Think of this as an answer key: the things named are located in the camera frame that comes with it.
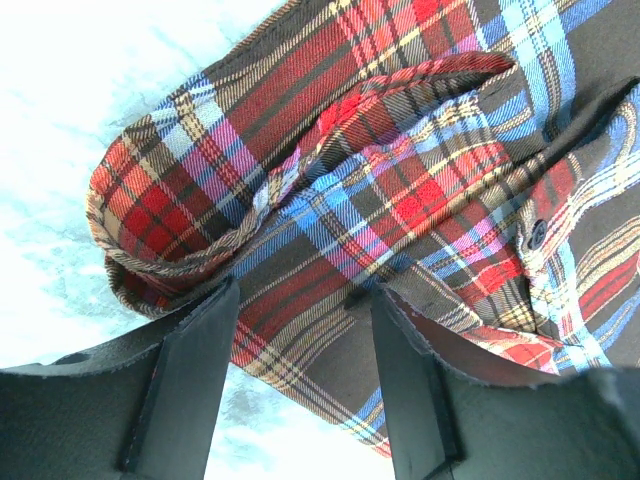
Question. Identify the red brown plaid shirt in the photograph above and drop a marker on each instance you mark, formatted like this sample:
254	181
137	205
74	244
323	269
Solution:
481	158

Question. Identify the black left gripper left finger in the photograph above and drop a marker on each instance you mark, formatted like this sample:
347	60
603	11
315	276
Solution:
141	406

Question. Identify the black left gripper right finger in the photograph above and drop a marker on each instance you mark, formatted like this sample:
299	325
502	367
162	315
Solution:
456	411

